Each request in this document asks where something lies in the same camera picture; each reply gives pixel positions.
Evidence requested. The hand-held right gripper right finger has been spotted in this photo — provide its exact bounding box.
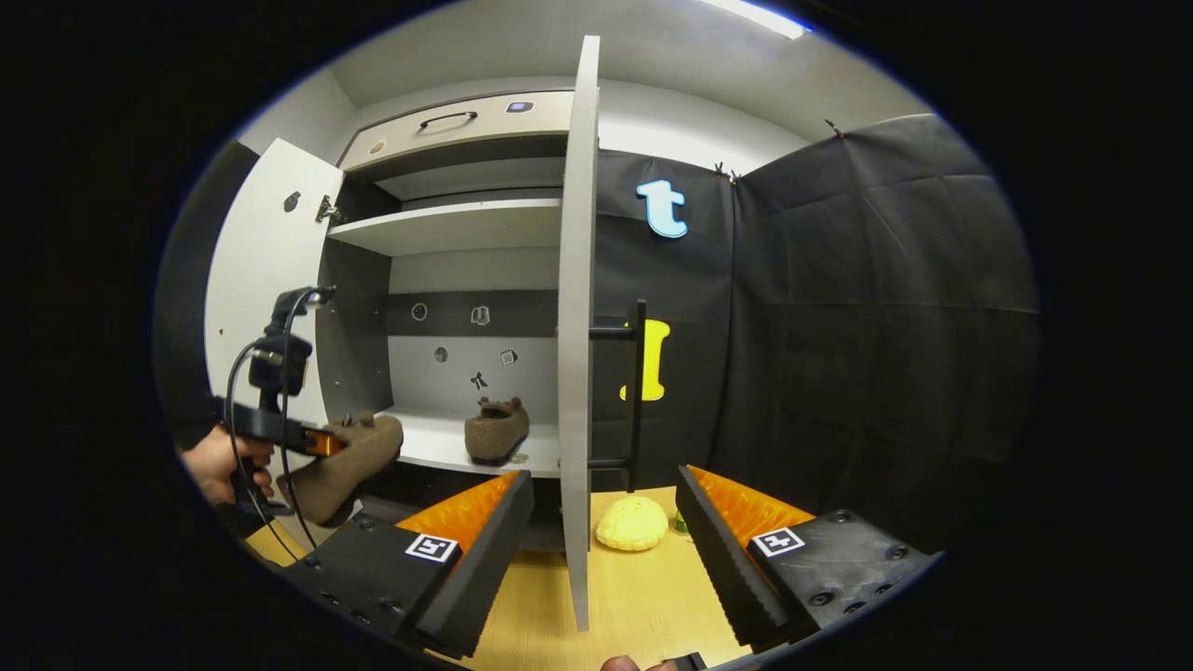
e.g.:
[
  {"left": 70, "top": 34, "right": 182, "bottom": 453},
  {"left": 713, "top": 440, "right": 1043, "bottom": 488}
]
[{"left": 676, "top": 464, "right": 938, "bottom": 650}]

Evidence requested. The black backdrop cloth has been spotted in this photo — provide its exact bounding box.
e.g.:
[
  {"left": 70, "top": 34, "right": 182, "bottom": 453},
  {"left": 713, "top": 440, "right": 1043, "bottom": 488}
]
[{"left": 592, "top": 114, "right": 1041, "bottom": 553}]

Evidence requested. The white cabinet door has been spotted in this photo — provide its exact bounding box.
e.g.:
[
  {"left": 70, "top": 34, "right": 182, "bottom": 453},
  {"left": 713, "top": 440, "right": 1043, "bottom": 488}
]
[
  {"left": 557, "top": 35, "right": 602, "bottom": 633},
  {"left": 205, "top": 138, "right": 346, "bottom": 453}
]

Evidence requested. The beige cabinet drawer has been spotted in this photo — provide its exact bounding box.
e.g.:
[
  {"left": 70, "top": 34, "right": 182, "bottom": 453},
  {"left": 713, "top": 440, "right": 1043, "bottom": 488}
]
[{"left": 337, "top": 90, "right": 575, "bottom": 174}]

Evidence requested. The black cable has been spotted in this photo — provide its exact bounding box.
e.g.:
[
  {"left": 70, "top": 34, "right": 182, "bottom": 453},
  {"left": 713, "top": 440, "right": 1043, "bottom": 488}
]
[{"left": 224, "top": 289, "right": 322, "bottom": 560}]

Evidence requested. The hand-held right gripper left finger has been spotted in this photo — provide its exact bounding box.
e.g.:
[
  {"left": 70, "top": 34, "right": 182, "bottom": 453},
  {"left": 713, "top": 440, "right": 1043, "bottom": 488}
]
[{"left": 284, "top": 469, "right": 535, "bottom": 658}]

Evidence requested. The white grey shoe cabinet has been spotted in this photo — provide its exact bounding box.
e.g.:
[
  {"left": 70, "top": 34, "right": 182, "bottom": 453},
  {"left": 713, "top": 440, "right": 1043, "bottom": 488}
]
[{"left": 205, "top": 35, "right": 649, "bottom": 633}]

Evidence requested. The yellow bumpy toy bread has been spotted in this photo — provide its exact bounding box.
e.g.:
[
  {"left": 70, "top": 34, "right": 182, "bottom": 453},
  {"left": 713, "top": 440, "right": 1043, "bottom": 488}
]
[{"left": 595, "top": 496, "right": 670, "bottom": 553}]

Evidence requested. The brown fuzzy shoe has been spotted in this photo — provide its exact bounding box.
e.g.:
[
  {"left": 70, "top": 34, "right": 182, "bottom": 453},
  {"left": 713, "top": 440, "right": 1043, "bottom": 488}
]
[
  {"left": 278, "top": 413, "right": 405, "bottom": 527},
  {"left": 464, "top": 398, "right": 531, "bottom": 468}
]

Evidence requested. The white cabinet shelf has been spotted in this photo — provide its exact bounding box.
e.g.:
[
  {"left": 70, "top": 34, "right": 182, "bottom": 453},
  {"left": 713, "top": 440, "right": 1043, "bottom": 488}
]
[{"left": 326, "top": 198, "right": 564, "bottom": 258}]

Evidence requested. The long ceiling light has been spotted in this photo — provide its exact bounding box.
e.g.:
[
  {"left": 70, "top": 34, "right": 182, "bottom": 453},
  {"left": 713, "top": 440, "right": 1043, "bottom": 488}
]
[{"left": 699, "top": 0, "right": 808, "bottom": 41}]

